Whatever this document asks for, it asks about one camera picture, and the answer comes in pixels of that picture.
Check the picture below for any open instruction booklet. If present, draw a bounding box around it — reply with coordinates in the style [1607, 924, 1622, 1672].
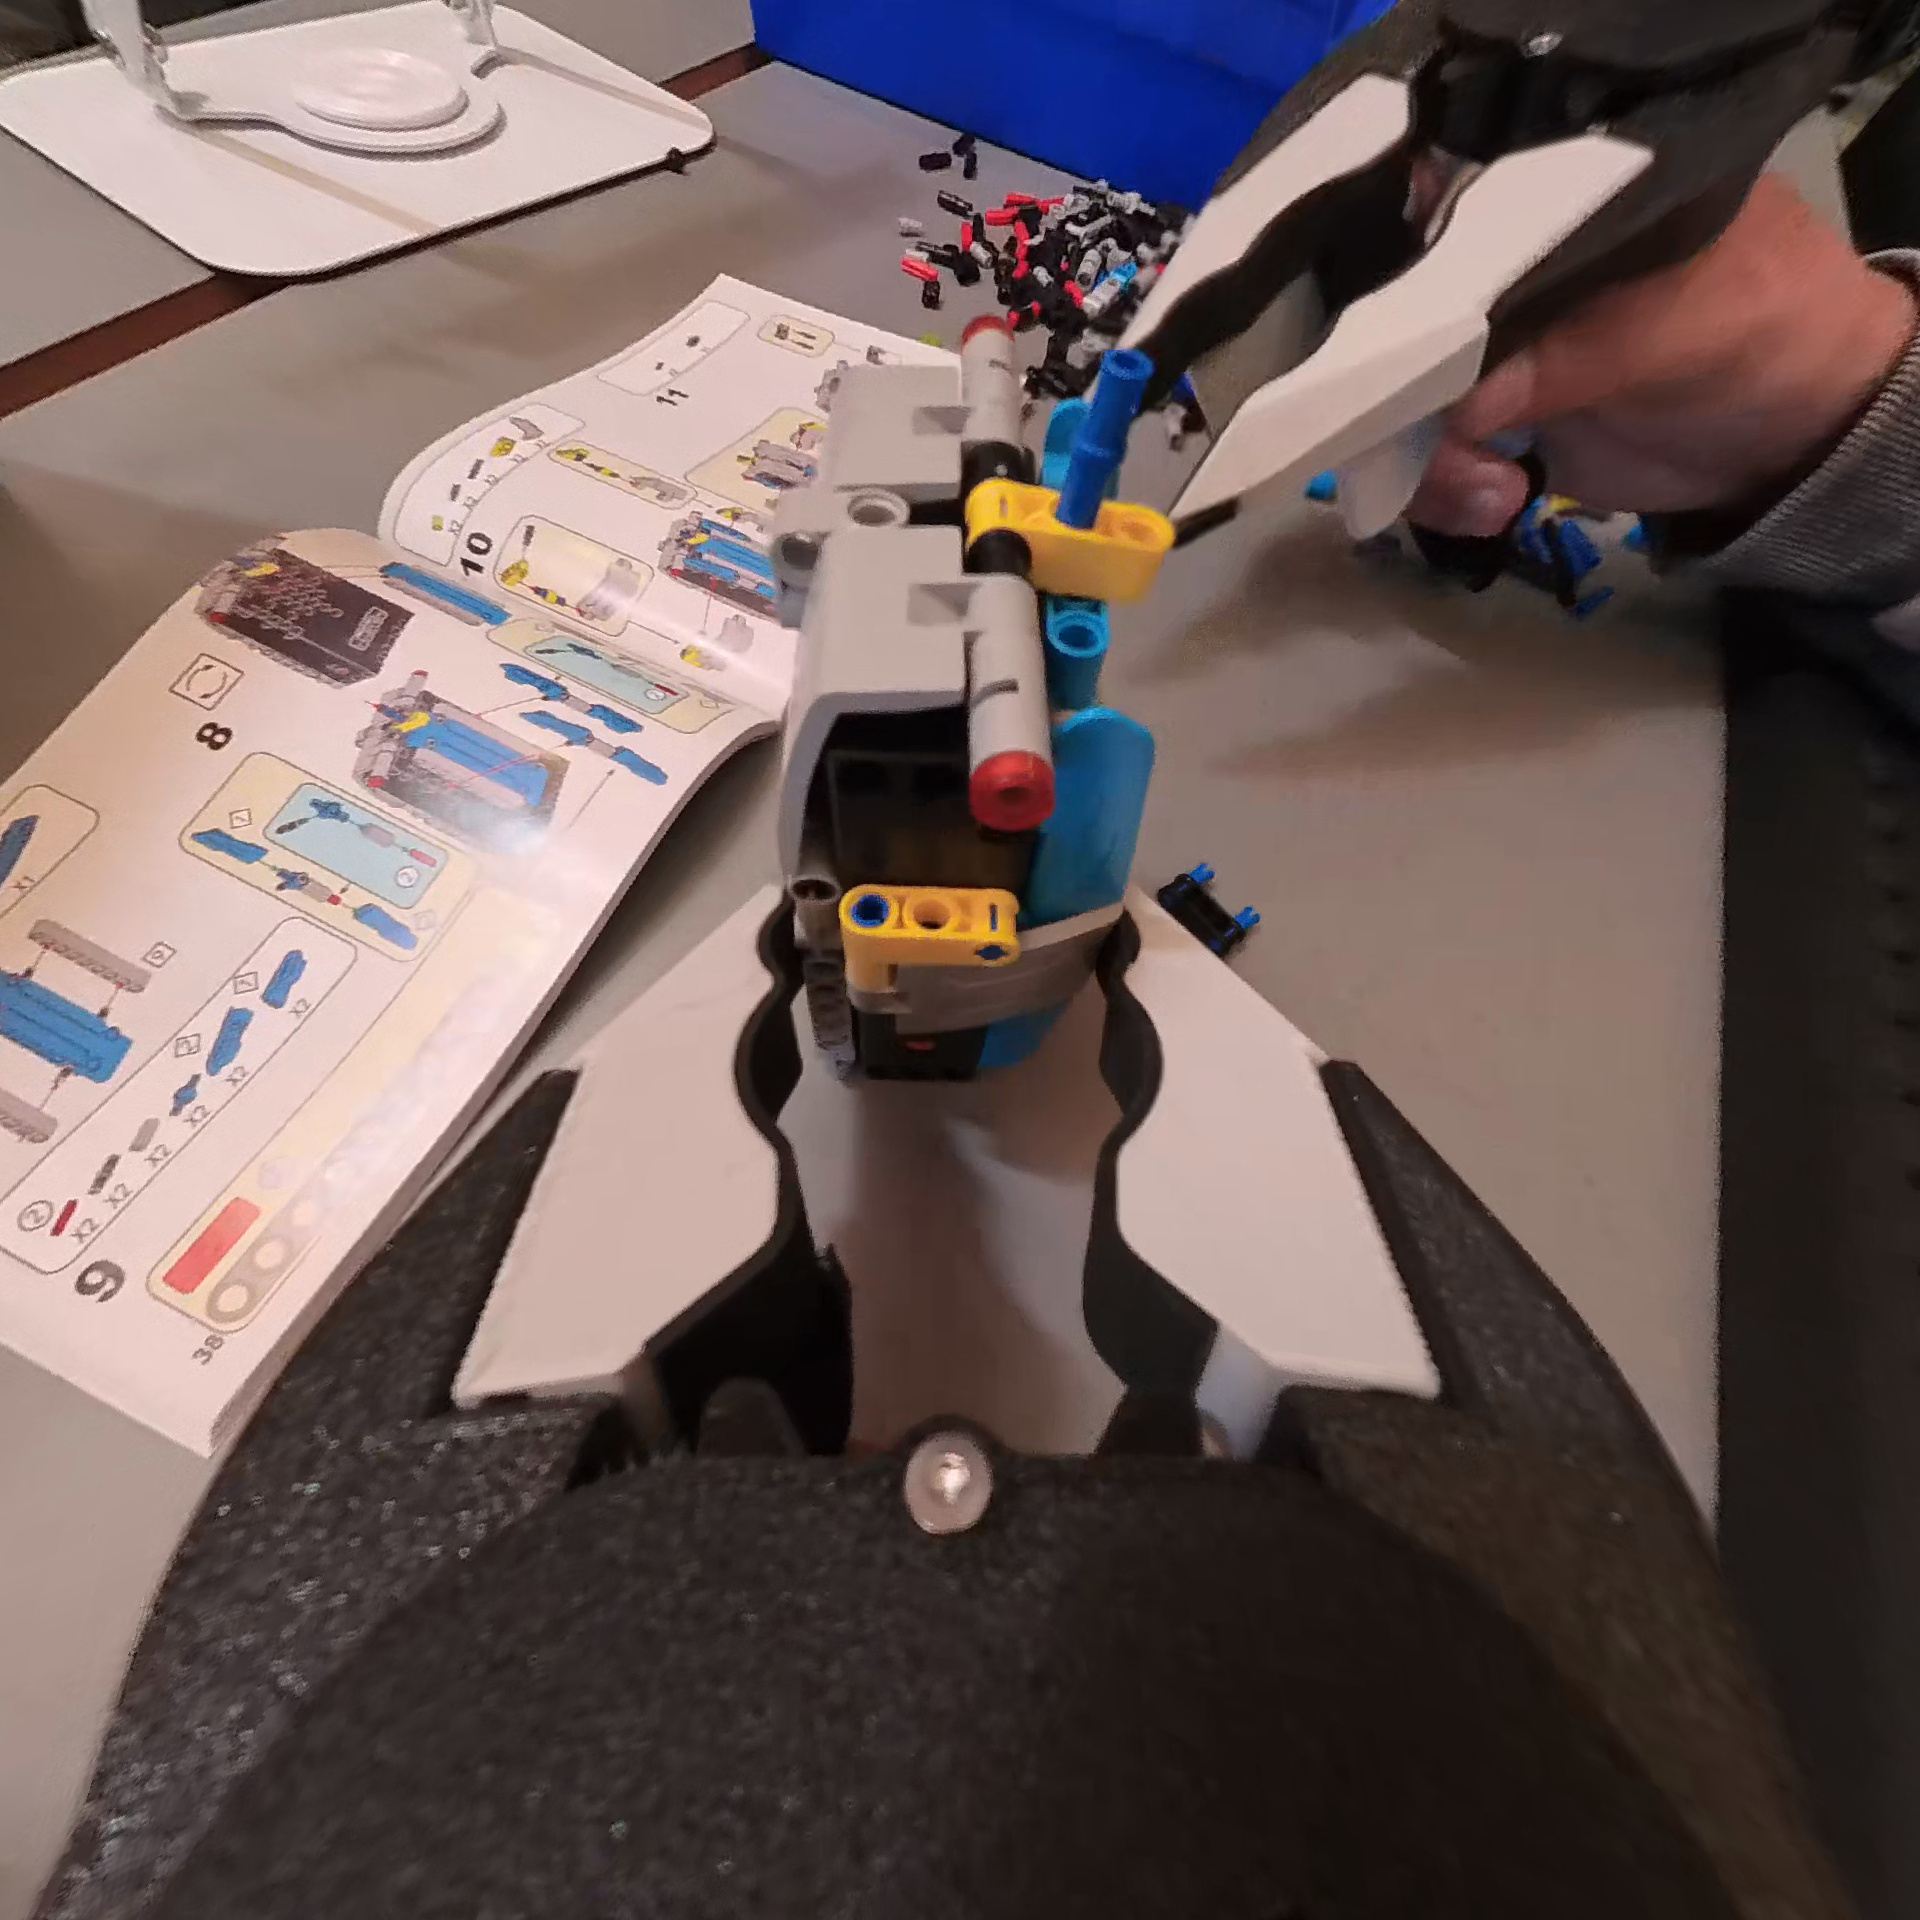
[0, 273, 966, 1462]

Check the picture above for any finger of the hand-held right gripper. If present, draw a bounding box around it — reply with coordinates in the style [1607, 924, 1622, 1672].
[1123, 72, 1422, 410]
[1168, 138, 1657, 543]

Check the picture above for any grey blue toy brick model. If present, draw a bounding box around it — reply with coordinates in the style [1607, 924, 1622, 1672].
[768, 312, 1183, 1086]

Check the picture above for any person's right hand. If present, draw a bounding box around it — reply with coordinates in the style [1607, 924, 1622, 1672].
[1408, 170, 1919, 543]

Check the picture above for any pile of toy brick pieces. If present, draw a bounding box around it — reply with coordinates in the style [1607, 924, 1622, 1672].
[896, 134, 1654, 625]

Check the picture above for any black toy connector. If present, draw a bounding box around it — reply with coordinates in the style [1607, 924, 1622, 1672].
[1154, 864, 1264, 959]

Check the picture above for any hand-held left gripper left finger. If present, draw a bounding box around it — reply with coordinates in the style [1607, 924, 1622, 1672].
[450, 886, 818, 1412]

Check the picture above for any person's right forearm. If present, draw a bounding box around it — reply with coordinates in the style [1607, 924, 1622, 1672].
[1651, 247, 1920, 619]

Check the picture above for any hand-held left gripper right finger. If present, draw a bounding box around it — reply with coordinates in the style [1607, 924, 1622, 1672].
[1080, 886, 1443, 1465]

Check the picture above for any blue plastic bin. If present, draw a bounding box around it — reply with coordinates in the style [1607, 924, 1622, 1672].
[749, 0, 1391, 214]

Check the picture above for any white book stand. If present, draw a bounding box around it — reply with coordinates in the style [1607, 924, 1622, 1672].
[0, 0, 719, 281]

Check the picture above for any black perforated board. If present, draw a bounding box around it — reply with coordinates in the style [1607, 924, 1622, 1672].
[1715, 596, 1920, 1920]

